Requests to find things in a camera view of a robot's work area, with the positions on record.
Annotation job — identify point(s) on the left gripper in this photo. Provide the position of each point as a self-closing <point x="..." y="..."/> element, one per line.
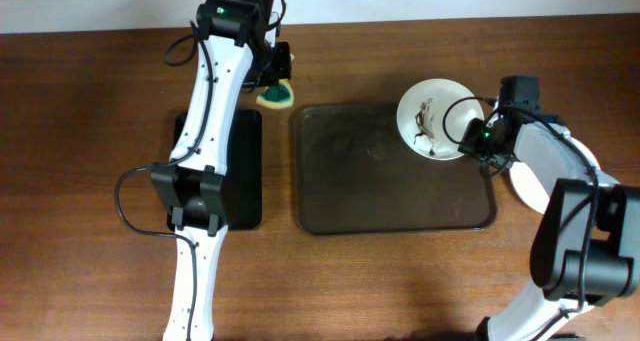
<point x="283" y="54"/>

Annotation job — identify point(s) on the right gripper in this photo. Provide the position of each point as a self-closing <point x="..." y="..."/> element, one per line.
<point x="469" y="139"/>

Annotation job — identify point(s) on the green yellow sponge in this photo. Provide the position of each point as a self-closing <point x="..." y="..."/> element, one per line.
<point x="277" y="97"/>

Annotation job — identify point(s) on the white plate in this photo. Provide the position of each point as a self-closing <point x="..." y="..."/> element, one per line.
<point x="429" y="104"/>
<point x="530" y="186"/>

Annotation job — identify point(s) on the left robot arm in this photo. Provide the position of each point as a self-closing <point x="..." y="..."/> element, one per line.
<point x="235" y="44"/>

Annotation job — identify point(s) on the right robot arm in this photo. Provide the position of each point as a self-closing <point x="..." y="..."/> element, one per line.
<point x="586" y="249"/>

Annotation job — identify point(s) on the black rectangular tray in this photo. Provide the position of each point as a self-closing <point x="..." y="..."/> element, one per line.
<point x="242" y="185"/>

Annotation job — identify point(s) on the brown serving tray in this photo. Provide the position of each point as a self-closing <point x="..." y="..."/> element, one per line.
<point x="354" y="174"/>

